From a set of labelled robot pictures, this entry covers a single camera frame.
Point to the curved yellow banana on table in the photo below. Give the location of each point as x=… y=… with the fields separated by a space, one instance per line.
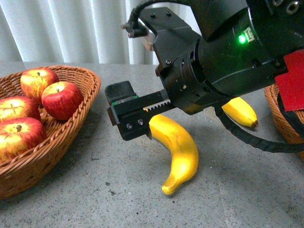
x=241 y=112

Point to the red yellow apple rear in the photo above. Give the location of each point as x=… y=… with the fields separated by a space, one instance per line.
x=34 y=81

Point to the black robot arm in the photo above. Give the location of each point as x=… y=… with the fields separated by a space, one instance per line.
x=240 y=48

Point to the red yellow apple front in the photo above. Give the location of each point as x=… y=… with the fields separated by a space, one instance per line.
x=19 y=135

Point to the brown wicker basket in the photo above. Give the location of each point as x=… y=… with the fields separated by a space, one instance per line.
x=281 y=123
x=25 y=170

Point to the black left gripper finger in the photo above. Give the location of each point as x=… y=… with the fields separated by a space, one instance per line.
x=131 y=113

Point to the brown wicker basket left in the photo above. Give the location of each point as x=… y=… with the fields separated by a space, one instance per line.
x=25 y=170

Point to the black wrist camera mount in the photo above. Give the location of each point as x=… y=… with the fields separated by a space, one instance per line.
x=165 y=33

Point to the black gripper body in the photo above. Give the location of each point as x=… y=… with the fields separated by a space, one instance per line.
x=186 y=84

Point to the red yellow apple left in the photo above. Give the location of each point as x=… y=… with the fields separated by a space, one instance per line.
x=18 y=107

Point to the large yellow banana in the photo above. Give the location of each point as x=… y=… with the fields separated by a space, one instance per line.
x=183 y=149

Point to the white pleated curtain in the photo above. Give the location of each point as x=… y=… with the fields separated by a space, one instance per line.
x=69 y=31

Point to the brown wicker basket right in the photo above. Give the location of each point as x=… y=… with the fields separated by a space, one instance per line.
x=281 y=123

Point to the red yellow apple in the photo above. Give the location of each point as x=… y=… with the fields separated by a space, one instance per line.
x=18 y=107
x=19 y=135
x=34 y=81

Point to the red felt patch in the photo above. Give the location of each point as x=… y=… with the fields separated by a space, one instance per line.
x=291 y=83

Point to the dark red apple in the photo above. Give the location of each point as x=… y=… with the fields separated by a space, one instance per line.
x=61 y=100

